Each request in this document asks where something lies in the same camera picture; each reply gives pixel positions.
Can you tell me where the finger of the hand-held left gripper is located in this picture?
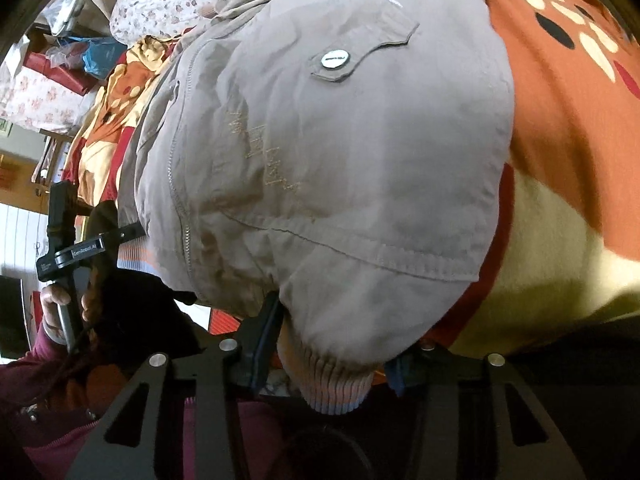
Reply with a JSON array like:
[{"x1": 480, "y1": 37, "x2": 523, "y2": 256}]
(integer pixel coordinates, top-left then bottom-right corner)
[{"x1": 102, "y1": 224, "x2": 147, "y2": 250}]

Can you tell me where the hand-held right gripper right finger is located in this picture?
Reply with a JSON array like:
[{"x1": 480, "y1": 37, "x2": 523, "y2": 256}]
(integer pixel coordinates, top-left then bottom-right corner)
[{"x1": 385, "y1": 342, "x2": 586, "y2": 480}]

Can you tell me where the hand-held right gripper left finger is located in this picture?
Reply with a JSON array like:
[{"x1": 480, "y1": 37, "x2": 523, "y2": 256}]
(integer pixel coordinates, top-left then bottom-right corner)
[{"x1": 65, "y1": 290, "x2": 283, "y2": 480}]

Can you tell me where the beige zip jacket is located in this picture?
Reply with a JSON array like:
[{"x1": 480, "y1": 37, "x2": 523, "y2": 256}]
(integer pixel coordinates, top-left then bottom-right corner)
[{"x1": 117, "y1": 0, "x2": 516, "y2": 416}]

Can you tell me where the person's left forearm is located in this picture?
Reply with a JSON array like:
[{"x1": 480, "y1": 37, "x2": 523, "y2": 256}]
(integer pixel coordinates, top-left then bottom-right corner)
[{"x1": 0, "y1": 327, "x2": 98, "y2": 431}]

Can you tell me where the person's left hand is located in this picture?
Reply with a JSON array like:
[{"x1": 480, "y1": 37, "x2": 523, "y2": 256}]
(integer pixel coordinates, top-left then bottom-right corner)
[{"x1": 40, "y1": 284, "x2": 73, "y2": 347}]

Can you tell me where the person's dark braided hair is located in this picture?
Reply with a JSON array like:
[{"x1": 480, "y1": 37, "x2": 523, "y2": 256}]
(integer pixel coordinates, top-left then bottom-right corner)
[{"x1": 75, "y1": 200, "x2": 211, "y2": 396}]

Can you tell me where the wooden chair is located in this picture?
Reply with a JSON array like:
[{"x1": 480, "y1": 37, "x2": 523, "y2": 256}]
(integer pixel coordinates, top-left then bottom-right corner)
[{"x1": 32, "y1": 127, "x2": 81, "y2": 196}]

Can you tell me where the pink floral cloth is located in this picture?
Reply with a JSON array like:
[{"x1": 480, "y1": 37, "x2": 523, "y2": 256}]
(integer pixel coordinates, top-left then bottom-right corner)
[{"x1": 0, "y1": 67, "x2": 88, "y2": 133}]

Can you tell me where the blue plastic bag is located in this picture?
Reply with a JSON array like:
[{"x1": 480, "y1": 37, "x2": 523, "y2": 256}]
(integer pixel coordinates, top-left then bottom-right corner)
[{"x1": 82, "y1": 39, "x2": 128, "y2": 80}]

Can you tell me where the white floral quilt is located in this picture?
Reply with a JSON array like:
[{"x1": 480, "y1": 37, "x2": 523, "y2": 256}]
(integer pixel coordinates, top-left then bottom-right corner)
[{"x1": 110, "y1": 0, "x2": 281, "y2": 43}]

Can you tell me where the orange dotted blanket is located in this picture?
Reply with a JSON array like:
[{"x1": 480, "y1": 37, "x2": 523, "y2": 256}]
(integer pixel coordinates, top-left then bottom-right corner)
[{"x1": 62, "y1": 0, "x2": 640, "y2": 361}]

